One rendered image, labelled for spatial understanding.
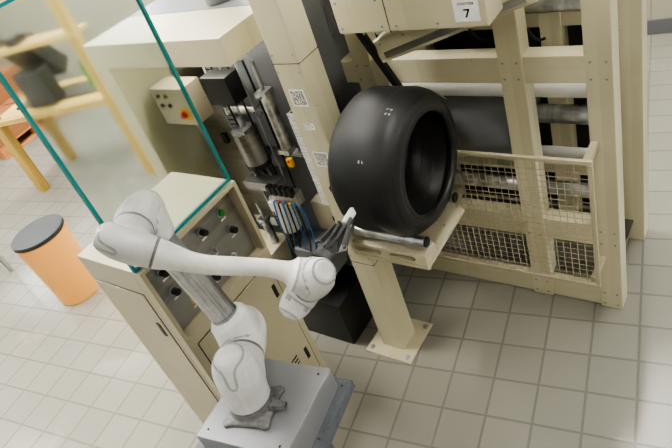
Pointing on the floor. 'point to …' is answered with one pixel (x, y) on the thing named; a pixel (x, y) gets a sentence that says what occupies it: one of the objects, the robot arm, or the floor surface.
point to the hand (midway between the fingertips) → (348, 217)
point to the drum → (55, 258)
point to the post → (283, 40)
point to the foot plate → (400, 348)
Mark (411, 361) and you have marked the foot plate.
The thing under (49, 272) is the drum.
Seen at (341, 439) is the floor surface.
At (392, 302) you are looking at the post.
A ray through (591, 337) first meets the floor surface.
